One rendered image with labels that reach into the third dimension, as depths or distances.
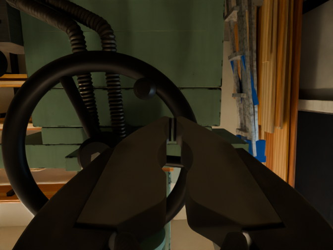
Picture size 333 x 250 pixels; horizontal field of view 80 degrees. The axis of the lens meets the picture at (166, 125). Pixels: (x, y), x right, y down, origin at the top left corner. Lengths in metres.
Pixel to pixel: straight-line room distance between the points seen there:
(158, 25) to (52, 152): 0.38
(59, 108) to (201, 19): 0.37
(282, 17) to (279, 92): 0.53
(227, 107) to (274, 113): 1.37
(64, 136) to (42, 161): 0.08
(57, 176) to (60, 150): 2.92
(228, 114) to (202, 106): 2.65
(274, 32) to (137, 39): 1.46
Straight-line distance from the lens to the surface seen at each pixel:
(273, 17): 1.85
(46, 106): 0.54
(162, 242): 0.76
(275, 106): 1.80
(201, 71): 0.47
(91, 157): 0.29
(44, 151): 0.56
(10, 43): 0.55
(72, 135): 0.52
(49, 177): 3.51
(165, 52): 0.47
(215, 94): 0.47
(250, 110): 1.29
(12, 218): 4.07
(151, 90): 0.22
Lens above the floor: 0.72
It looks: 9 degrees up
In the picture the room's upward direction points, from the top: 180 degrees clockwise
